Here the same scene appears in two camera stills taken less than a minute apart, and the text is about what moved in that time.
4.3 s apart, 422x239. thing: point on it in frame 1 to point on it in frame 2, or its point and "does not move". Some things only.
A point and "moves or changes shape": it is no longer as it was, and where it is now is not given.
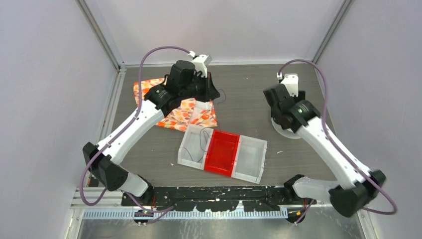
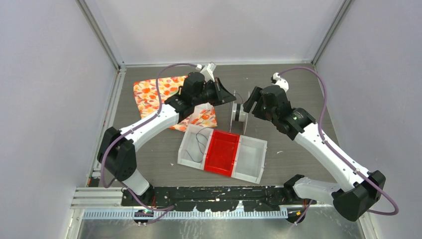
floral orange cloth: x=188 y=114 does not move
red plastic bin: x=221 y=153 does not move
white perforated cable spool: x=288 y=132 moves or changes shape
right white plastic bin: x=250 y=159 does not move
